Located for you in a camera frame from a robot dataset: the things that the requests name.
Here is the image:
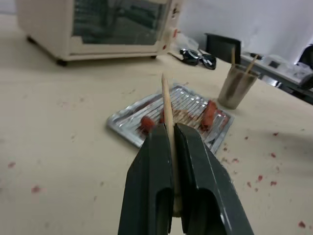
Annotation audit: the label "clear plastic bag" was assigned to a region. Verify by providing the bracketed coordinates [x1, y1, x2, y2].
[174, 31, 199, 51]

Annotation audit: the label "grey side table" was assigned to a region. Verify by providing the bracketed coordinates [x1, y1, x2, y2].
[240, 52, 313, 106]

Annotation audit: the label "cream toaster oven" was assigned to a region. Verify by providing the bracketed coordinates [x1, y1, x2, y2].
[15, 0, 184, 66]

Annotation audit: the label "black sunglasses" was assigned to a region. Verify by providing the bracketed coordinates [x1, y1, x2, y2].
[179, 48, 217, 71]

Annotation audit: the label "metal cup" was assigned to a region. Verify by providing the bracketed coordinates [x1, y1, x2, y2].
[217, 64, 259, 110]

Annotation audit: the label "silver foil tray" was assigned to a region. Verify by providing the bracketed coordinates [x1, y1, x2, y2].
[106, 84, 235, 155]

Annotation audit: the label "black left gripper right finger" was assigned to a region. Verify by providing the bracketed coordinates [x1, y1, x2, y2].
[174, 123, 255, 235]

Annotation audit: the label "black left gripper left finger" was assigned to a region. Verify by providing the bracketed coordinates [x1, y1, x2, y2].
[117, 123, 175, 235]

